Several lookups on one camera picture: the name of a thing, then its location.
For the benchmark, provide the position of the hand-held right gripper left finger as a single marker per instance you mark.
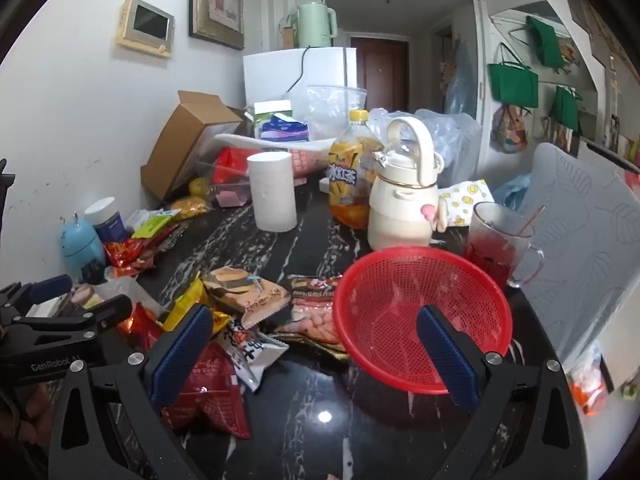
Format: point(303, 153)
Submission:
point(182, 355)

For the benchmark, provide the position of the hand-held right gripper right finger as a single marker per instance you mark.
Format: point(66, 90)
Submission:
point(447, 360)

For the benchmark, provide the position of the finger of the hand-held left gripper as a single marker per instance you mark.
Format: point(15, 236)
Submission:
point(95, 317)
point(50, 287)

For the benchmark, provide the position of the clear plastic snack bag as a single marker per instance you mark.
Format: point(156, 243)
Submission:
point(130, 290)

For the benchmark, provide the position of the large red snack bag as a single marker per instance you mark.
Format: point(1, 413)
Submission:
point(215, 390)

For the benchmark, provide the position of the yellow snack packet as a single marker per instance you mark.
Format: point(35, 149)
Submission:
point(187, 305)

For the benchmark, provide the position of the white black snack packet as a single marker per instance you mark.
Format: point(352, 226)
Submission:
point(250, 350)

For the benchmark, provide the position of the beige sandwich biscuit packet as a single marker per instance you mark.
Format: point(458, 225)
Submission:
point(240, 290)

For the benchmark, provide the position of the red plastic basket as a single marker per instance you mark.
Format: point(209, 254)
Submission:
point(390, 280)

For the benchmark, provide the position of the dark green red snack packet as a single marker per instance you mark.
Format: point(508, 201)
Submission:
point(312, 315)

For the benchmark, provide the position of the person's left hand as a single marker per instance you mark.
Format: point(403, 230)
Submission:
point(32, 405)

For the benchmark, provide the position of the white pink box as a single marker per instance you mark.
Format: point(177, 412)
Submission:
point(85, 300)

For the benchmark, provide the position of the small red yellow packet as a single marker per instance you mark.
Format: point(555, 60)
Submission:
point(142, 330)

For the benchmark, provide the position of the light blue round gadget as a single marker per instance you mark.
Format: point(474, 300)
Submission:
point(80, 250)

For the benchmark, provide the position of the red orange snack packet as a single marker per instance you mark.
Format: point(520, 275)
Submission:
point(127, 255)

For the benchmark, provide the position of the dark blue jar white lid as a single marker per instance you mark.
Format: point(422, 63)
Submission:
point(107, 220)

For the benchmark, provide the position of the long red snack packet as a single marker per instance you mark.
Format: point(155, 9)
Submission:
point(167, 240)

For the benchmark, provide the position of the green label packet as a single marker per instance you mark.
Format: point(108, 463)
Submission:
point(152, 222)

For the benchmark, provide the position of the glass mug with red drink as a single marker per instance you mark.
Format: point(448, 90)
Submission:
point(492, 255)

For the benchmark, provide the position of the orange white packet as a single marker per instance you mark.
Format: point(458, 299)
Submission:
point(590, 385)

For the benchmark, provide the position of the yellow cracker bag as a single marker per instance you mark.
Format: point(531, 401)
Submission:
point(190, 206)

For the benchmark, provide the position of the cream kettle-shaped water bottle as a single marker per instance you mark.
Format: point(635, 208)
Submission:
point(400, 210)

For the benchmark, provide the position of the thin stirring stick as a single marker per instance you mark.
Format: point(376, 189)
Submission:
point(530, 220)

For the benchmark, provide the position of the pink small block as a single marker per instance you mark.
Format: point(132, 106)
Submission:
point(230, 198)

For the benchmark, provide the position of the yellow lemon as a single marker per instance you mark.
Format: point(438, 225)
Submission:
point(198, 186)

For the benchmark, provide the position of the light blue plastic bag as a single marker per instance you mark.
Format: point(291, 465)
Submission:
point(510, 192)

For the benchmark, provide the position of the clear plastic container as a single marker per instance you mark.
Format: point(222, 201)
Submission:
point(205, 172)

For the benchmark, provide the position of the white toilet paper roll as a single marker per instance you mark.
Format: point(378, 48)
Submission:
point(272, 195)

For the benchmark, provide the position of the open cardboard box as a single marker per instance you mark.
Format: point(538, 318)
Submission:
point(175, 145)

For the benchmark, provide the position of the red flat packet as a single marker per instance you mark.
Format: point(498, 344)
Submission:
point(232, 162)

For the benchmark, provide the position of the iced tea bottle yellow cap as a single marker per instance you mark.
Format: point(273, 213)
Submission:
point(345, 170)

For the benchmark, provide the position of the white foam tray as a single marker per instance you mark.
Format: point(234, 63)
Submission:
point(260, 141)

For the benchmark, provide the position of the pink plastic basket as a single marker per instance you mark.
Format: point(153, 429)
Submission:
point(307, 162)

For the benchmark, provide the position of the crumpled clear plastic bag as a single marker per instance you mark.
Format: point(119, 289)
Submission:
point(445, 130)

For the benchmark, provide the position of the colourful patterned bag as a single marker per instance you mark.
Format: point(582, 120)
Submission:
point(510, 127)

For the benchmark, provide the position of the blue purple soft pack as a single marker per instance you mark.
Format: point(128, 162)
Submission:
point(282, 127)

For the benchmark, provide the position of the white green small box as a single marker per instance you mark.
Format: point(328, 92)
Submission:
point(270, 107)

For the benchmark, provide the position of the clear zip bag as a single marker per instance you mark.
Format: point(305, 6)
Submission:
point(332, 110)

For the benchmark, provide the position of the plastic-covered hanging garment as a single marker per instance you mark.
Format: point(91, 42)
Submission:
point(457, 85)

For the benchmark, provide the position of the large green tote bag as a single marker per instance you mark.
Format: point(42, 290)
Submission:
point(512, 82)

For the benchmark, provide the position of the brown door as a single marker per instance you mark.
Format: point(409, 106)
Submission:
point(380, 75)

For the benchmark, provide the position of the white refrigerator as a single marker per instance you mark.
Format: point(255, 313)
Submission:
point(280, 75)

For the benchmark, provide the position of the small brown box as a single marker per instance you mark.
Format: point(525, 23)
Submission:
point(287, 37)

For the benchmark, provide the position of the green electric kettle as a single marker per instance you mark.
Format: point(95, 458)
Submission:
point(315, 22)

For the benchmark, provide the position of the beige wall intercom panel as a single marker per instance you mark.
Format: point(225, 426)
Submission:
point(145, 25)

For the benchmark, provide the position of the framed wall picture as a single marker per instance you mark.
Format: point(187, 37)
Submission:
point(217, 0)

